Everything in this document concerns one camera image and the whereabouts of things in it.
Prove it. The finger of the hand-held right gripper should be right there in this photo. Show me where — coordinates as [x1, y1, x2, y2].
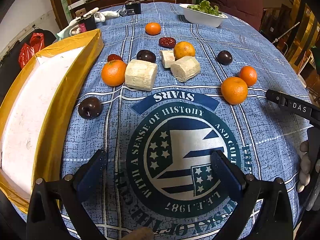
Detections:
[265, 89, 320, 128]

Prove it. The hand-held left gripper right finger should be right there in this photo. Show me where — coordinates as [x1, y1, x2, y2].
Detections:
[211, 150, 294, 240]

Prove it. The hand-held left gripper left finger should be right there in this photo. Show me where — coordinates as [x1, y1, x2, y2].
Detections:
[26, 149, 108, 240]

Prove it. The orange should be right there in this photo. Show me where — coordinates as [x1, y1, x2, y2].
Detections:
[145, 22, 162, 36]
[174, 41, 196, 60]
[101, 59, 127, 87]
[239, 66, 258, 87]
[221, 77, 248, 105]

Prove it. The dark purple plum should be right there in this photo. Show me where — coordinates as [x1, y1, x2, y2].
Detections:
[136, 49, 157, 63]
[216, 50, 233, 65]
[78, 96, 102, 119]

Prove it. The yellow-taped white foam box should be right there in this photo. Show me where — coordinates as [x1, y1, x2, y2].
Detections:
[0, 29, 104, 214]

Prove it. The large pale yam piece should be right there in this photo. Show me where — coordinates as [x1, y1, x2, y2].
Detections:
[124, 59, 158, 91]

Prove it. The small pale yam piece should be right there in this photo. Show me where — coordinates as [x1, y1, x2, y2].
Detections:
[160, 50, 175, 68]

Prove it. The person's right hand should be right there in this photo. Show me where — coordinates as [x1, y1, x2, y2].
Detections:
[297, 141, 311, 192]

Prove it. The blue printed tablecloth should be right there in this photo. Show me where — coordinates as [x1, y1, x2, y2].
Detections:
[60, 2, 316, 240]

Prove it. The metal rod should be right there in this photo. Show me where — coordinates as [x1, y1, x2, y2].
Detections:
[274, 22, 300, 43]

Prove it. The golden wooden furniture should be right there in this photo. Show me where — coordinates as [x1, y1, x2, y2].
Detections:
[260, 0, 320, 90]

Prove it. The white bowl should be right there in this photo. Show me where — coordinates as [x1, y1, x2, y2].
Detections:
[179, 3, 228, 28]

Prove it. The green lettuce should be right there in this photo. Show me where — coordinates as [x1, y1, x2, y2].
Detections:
[188, 0, 222, 16]

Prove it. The black sofa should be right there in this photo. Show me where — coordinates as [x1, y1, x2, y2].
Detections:
[0, 29, 57, 103]

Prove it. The red plastic bag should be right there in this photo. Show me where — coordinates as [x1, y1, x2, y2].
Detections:
[19, 32, 46, 69]

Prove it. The pale green cloth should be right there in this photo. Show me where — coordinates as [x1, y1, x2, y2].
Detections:
[57, 27, 75, 41]

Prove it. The white glove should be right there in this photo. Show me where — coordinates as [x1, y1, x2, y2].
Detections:
[85, 7, 119, 23]
[67, 17, 83, 36]

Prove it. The black and pink box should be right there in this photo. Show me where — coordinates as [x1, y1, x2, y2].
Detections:
[76, 14, 97, 33]

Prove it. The black battery box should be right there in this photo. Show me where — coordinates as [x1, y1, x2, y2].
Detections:
[124, 2, 142, 16]

